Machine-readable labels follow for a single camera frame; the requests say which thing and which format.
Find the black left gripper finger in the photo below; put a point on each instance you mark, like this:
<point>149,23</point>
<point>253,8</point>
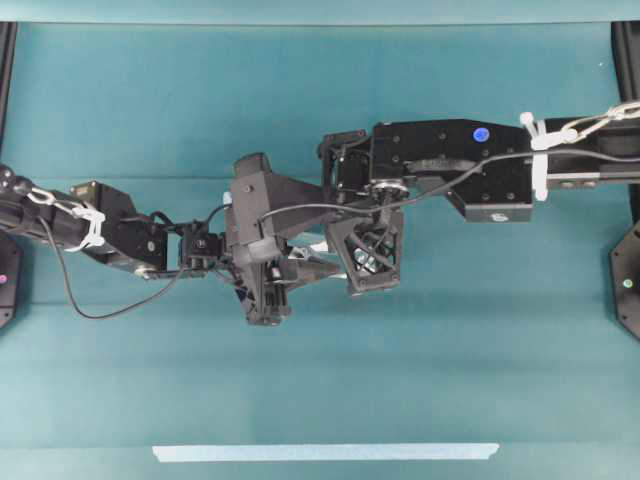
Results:
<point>314,270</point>

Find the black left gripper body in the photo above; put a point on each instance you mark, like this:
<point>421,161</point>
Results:
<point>264,301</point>

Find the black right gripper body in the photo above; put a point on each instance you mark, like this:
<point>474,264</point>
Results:
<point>370,249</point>

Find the silver zip bag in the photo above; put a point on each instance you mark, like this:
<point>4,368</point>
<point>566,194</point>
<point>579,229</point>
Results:
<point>318,251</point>

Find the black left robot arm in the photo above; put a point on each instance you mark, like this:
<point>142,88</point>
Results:
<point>102,223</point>

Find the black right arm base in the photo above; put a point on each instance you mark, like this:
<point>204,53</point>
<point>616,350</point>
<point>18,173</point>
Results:
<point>624,265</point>

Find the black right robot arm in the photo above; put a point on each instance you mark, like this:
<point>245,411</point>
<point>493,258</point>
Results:
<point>488,172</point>

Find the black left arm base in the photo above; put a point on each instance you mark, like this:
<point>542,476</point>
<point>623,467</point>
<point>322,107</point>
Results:
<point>11,267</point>

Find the teal table cloth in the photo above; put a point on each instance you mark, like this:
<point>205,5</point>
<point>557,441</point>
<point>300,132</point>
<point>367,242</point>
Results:
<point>497,333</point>

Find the light blue tape strip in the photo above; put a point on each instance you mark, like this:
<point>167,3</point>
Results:
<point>325,452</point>

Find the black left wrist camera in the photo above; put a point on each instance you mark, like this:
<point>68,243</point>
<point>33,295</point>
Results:
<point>268,209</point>

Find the black right frame rail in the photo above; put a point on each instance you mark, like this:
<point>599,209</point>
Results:
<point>625,43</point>

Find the black frame rail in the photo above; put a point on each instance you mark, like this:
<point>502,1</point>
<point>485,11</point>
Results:
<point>8,33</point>
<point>625,43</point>

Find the black left frame rail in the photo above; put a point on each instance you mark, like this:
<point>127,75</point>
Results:
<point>8,33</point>

